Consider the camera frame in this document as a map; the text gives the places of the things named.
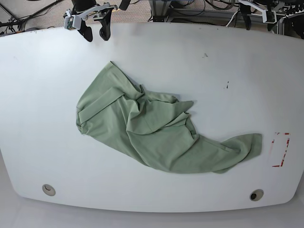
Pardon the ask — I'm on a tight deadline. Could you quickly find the table grommet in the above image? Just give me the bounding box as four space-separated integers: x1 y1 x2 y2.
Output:
249 189 264 201
42 184 56 197

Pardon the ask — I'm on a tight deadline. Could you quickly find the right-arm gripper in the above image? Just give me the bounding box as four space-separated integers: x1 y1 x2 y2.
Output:
77 4 114 42

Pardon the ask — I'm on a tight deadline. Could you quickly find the right table grommet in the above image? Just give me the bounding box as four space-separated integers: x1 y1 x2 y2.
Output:
249 189 264 201

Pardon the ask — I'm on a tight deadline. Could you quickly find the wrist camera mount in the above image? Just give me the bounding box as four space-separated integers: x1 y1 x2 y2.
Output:
261 5 277 24
64 9 82 30

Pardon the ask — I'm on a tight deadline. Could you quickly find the red tape rectangle marking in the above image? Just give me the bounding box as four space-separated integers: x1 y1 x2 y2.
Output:
269 132 291 168

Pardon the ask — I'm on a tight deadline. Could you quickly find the green T-shirt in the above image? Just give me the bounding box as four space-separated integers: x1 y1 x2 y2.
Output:
76 62 262 174

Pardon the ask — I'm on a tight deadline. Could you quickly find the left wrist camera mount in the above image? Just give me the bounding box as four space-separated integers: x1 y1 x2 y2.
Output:
261 5 277 24

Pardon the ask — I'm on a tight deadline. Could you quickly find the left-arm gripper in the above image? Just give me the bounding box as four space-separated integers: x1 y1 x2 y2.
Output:
238 0 276 31

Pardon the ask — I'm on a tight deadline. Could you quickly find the left table grommet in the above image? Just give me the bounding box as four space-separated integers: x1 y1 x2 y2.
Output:
42 184 56 197

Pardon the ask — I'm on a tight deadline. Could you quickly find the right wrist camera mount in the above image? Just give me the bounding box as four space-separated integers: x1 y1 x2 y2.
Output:
64 9 82 30

